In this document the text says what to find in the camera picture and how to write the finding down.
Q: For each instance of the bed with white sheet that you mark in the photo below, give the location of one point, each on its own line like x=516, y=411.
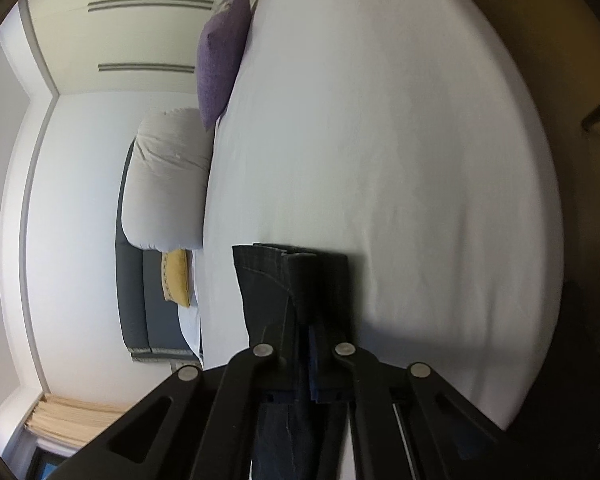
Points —
x=380, y=135

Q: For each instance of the yellow pillow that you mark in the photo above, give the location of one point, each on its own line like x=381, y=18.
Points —
x=176, y=277

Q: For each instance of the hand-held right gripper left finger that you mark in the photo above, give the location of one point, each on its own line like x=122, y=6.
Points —
x=280, y=380

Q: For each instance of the white wardrobe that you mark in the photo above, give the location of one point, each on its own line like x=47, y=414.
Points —
x=130, y=35

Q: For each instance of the grey upholstered headboard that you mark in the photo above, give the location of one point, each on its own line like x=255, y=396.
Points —
x=132, y=310

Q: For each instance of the purple pillow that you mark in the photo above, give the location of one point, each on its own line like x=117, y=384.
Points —
x=220, y=50

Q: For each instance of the cream curtain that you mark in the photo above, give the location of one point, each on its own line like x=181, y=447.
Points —
x=70, y=417

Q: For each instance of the rolled white duvet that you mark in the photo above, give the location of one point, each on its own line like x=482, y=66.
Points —
x=165, y=180

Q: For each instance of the dark denim pants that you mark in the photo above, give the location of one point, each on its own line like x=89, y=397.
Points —
x=265, y=285

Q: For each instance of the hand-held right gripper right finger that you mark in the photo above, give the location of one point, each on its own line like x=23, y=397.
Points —
x=325, y=375

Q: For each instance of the white pillow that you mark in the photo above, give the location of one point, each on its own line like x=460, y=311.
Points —
x=190, y=325

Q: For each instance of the window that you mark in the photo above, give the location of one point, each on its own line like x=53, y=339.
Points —
x=47, y=465

